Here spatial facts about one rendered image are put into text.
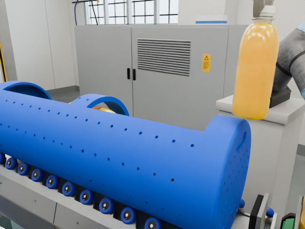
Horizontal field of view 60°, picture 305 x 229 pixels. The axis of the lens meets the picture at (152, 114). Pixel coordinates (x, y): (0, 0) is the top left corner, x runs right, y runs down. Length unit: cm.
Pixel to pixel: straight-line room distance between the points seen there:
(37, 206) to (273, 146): 94
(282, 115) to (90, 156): 78
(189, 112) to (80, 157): 183
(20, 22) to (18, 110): 493
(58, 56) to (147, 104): 365
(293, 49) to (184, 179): 79
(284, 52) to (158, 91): 163
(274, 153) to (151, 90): 171
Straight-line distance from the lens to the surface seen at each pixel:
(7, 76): 177
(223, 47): 219
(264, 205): 67
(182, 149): 55
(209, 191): 53
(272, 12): 56
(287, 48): 121
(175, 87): 249
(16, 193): 108
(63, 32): 617
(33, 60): 589
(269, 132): 122
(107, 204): 77
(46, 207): 97
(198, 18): 248
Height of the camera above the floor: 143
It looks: 18 degrees down
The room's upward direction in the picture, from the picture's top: straight up
